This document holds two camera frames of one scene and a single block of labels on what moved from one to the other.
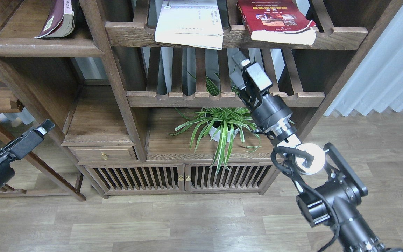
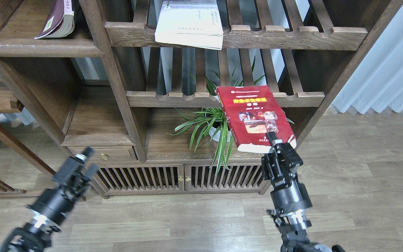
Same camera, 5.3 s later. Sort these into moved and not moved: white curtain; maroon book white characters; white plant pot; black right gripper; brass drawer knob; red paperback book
Moved: black right gripper; red paperback book
Not moved: white curtain; maroon book white characters; white plant pot; brass drawer knob
